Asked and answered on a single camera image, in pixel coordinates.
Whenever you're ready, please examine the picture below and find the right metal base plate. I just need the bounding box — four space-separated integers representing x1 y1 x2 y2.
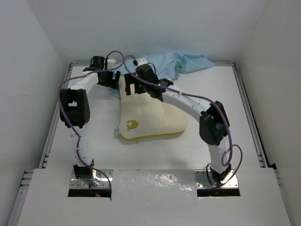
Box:
195 169 239 189

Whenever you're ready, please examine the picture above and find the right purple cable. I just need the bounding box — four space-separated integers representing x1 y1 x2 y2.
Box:
124 55 243 189

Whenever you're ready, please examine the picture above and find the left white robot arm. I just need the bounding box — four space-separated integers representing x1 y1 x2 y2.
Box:
58 56 120 182

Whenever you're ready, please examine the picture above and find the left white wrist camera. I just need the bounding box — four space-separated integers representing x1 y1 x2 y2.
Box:
107 58 117 69

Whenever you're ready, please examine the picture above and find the purple cable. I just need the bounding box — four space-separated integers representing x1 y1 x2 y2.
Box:
57 50 125 196
124 55 243 189

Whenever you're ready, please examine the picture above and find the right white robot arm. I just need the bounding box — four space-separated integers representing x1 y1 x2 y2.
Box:
125 60 232 185

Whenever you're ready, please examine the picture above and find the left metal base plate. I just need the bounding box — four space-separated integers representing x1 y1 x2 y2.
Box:
69 170 113 189

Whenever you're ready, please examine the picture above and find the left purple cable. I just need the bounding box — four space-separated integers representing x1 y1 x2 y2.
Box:
57 50 125 196

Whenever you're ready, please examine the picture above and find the light blue pillowcase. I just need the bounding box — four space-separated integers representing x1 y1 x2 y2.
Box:
109 50 216 99

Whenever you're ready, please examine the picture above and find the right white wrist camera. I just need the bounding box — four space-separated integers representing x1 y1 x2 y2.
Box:
133 58 149 67

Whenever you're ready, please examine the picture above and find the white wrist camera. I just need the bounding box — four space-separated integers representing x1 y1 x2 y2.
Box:
107 58 117 69
133 58 149 67

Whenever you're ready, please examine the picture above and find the cream pillow yellow edge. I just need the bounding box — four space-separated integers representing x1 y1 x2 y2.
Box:
114 76 187 141

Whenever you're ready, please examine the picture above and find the metal base plate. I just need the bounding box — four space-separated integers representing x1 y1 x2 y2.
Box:
195 169 239 189
69 170 113 189

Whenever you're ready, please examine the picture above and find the aluminium table frame rail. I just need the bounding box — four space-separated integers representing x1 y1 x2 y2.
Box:
17 61 280 189

